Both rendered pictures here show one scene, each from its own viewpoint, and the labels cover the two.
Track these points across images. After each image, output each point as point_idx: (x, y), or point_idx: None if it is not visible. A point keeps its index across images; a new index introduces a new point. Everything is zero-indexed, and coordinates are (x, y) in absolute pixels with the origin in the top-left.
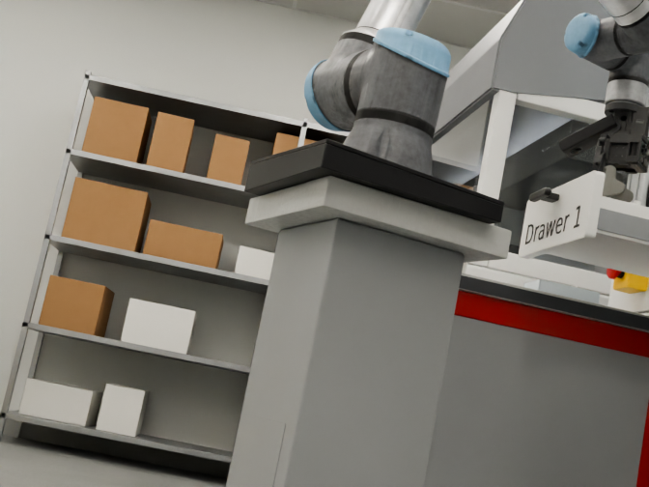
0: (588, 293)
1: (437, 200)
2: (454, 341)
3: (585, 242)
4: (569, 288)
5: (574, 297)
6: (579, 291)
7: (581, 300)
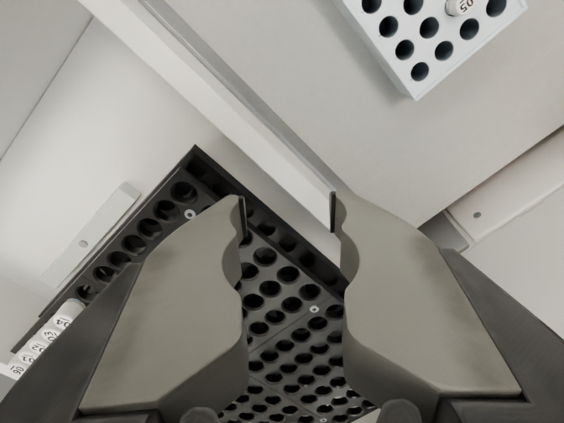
0: (395, 75)
1: None
2: None
3: (28, 206)
4: (362, 29)
5: (368, 43)
6: (380, 55)
7: (379, 60)
